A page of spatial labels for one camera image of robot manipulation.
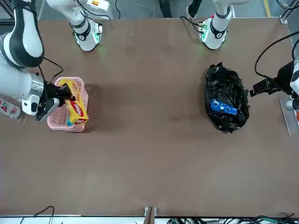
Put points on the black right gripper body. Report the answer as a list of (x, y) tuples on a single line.
[(50, 93)]

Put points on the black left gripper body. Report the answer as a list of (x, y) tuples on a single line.
[(283, 81)]

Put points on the yellow wafer box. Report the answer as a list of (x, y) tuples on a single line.
[(77, 107)]

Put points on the blue cookie box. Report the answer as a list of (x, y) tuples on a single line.
[(224, 107)]

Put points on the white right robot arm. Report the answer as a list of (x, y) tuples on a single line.
[(21, 46)]

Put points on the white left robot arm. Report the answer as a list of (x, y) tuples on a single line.
[(216, 30)]

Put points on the pink plastic basket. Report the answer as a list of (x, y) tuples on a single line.
[(56, 119)]

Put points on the black plastic bag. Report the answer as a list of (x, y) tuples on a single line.
[(222, 81)]

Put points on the teal snack packet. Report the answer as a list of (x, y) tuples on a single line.
[(69, 121)]

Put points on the clear acrylic fruit stand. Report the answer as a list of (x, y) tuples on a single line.
[(286, 116)]

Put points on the white printed drink bottle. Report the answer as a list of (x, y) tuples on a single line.
[(9, 109)]

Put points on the person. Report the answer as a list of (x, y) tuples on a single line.
[(165, 8)]

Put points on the aluminium frame post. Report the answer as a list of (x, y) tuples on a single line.
[(284, 19), (150, 214)]

